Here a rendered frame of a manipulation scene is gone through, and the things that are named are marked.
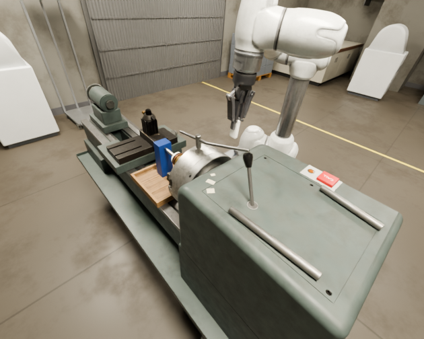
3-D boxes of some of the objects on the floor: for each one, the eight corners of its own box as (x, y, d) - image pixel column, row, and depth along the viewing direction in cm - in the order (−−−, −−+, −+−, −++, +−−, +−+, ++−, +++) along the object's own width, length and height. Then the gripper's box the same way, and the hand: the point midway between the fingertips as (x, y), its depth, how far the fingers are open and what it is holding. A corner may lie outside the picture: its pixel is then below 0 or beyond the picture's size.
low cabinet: (350, 74, 698) (363, 43, 644) (320, 87, 569) (333, 51, 514) (298, 61, 797) (306, 33, 742) (262, 70, 667) (268, 38, 613)
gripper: (249, 66, 75) (237, 129, 89) (223, 68, 67) (214, 136, 81) (267, 72, 71) (251, 136, 85) (241, 74, 63) (228, 145, 77)
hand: (234, 128), depth 81 cm, fingers closed
